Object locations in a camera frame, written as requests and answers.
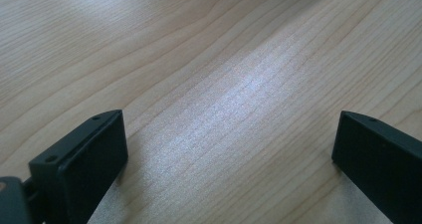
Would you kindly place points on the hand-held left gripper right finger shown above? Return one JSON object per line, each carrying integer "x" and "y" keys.
{"x": 381, "y": 164}

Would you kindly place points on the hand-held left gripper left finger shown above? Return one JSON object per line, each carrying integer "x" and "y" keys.
{"x": 84, "y": 164}

